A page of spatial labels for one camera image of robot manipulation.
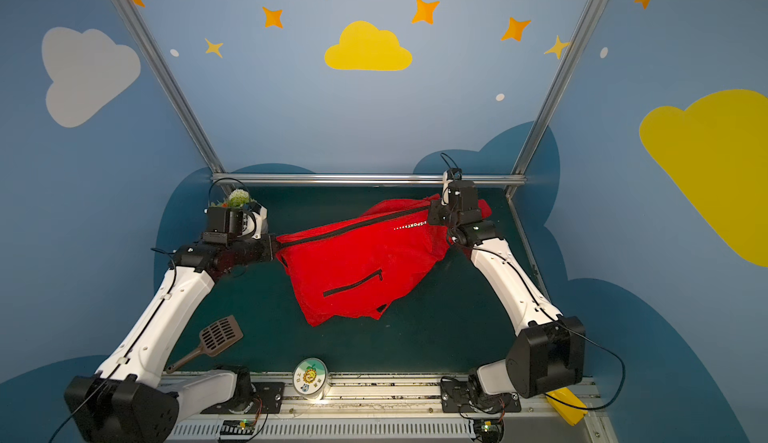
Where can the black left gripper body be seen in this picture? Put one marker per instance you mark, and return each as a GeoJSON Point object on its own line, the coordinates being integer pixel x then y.
{"type": "Point", "coordinates": [260, 248]}

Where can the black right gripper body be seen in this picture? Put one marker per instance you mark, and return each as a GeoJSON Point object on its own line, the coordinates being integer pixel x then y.
{"type": "Point", "coordinates": [444, 216]}

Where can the red zip jacket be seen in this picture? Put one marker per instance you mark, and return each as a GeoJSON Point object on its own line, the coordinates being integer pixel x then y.
{"type": "Point", "coordinates": [359, 267]}

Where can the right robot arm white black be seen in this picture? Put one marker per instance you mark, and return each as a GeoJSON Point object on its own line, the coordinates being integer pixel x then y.
{"type": "Point", "coordinates": [548, 352]}

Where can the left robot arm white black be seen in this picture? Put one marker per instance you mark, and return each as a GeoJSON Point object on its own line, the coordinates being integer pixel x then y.
{"type": "Point", "coordinates": [122, 401]}

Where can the potted plant white pot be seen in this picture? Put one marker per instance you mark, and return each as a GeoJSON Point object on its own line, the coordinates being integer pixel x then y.
{"type": "Point", "coordinates": [238, 198]}

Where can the round green white tape roll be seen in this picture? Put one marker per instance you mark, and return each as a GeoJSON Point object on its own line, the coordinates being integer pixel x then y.
{"type": "Point", "coordinates": [311, 379]}

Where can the left small circuit board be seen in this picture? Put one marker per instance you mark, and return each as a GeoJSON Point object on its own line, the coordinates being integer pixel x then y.
{"type": "Point", "coordinates": [237, 430]}

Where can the small circuit board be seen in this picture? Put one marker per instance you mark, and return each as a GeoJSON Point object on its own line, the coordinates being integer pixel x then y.
{"type": "Point", "coordinates": [487, 431]}
{"type": "Point", "coordinates": [237, 430]}

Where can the right small circuit board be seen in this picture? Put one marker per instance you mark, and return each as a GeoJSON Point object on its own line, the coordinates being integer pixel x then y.
{"type": "Point", "coordinates": [487, 431]}

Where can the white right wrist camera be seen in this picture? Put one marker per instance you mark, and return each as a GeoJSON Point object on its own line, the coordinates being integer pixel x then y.
{"type": "Point", "coordinates": [447, 178]}

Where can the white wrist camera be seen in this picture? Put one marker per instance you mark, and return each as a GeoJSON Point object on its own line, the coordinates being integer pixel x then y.
{"type": "Point", "coordinates": [255, 220]}
{"type": "Point", "coordinates": [447, 178]}

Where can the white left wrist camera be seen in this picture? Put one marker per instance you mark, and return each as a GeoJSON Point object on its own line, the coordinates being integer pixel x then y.
{"type": "Point", "coordinates": [255, 220]}

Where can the aluminium frame back rail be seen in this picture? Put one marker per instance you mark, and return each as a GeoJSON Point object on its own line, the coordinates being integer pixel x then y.
{"type": "Point", "coordinates": [363, 180]}

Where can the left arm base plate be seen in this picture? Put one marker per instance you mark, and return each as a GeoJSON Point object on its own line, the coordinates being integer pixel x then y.
{"type": "Point", "coordinates": [264, 397]}

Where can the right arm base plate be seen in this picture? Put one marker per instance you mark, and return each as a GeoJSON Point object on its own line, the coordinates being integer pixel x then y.
{"type": "Point", "coordinates": [465, 397]}

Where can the aluminium frame right post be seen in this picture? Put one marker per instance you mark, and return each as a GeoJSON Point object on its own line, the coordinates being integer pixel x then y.
{"type": "Point", "coordinates": [583, 31]}

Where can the aluminium frame post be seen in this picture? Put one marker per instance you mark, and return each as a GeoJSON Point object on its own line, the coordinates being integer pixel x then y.
{"type": "Point", "coordinates": [137, 27]}
{"type": "Point", "coordinates": [583, 31]}

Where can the aluminium frame left post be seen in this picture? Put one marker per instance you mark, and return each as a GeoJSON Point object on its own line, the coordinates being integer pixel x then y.
{"type": "Point", "coordinates": [137, 27]}

